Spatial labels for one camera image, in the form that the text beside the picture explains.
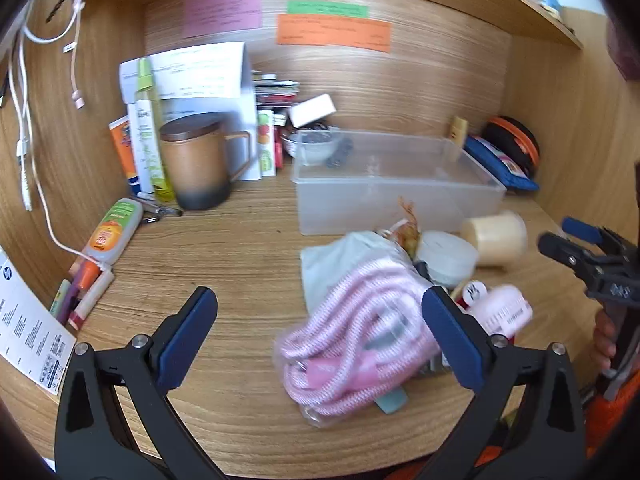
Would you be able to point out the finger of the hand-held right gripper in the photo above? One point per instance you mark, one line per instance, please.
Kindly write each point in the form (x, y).
(560, 250)
(580, 230)

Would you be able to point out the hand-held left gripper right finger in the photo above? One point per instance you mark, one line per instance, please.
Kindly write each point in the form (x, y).
(450, 340)

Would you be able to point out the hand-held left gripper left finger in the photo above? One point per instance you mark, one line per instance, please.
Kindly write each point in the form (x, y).
(190, 335)

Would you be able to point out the cream plastic cup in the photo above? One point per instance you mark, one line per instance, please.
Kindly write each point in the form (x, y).
(495, 237)

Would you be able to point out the clear plastic storage box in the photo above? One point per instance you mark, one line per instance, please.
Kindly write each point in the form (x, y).
(390, 180)

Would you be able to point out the person's right forearm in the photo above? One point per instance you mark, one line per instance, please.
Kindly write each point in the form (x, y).
(607, 415)

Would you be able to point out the person's right hand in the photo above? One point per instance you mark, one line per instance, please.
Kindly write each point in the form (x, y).
(602, 335)

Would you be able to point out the small pink bottle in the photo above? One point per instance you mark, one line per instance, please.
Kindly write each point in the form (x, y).
(505, 310)

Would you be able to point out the teal plastic tag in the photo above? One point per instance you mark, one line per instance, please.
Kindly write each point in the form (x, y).
(392, 400)

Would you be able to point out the white lip balm stick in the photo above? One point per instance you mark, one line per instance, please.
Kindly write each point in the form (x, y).
(92, 295)

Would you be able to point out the blue pencil case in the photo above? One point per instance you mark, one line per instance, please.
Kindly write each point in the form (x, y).
(495, 160)

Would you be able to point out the black case with orange zip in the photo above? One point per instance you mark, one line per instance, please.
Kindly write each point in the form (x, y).
(515, 140)

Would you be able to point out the purple pen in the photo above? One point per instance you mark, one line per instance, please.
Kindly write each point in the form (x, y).
(70, 300)

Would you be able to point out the metal nail clipper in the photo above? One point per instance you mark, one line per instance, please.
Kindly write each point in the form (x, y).
(160, 208)

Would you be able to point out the green and orange tube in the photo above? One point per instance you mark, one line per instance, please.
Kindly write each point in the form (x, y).
(110, 230)

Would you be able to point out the yellow sunscreen bottle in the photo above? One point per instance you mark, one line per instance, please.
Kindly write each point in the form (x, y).
(457, 130)

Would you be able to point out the white printed leaflet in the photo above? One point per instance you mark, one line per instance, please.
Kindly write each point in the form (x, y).
(25, 325)

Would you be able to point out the brown mug with lid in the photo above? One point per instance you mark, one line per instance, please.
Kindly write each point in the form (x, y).
(197, 165)

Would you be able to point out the white tube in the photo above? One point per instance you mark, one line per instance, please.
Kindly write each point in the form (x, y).
(142, 150)

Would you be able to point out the fruit print box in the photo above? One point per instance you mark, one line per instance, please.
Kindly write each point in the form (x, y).
(266, 145)

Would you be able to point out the white bowl of trinkets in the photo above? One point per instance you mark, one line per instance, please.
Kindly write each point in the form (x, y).
(312, 145)

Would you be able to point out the green spray bottle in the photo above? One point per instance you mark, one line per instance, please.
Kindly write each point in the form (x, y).
(150, 110)

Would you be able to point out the white folded paper stand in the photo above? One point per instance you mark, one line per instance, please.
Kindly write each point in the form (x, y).
(245, 110)

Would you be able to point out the wooden shelf board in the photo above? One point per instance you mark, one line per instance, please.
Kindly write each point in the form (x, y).
(500, 0)

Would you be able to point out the white rectangular box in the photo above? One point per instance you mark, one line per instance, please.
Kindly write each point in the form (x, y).
(312, 109)

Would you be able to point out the stack of books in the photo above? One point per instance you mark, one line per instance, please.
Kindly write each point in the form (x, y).
(272, 90)

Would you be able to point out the orange paper note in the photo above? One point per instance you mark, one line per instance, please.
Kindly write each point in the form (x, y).
(332, 32)

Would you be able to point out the pink paper note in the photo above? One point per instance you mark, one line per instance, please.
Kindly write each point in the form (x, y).
(222, 10)

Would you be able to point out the green paper note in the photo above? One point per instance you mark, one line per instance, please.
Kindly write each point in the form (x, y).
(327, 8)

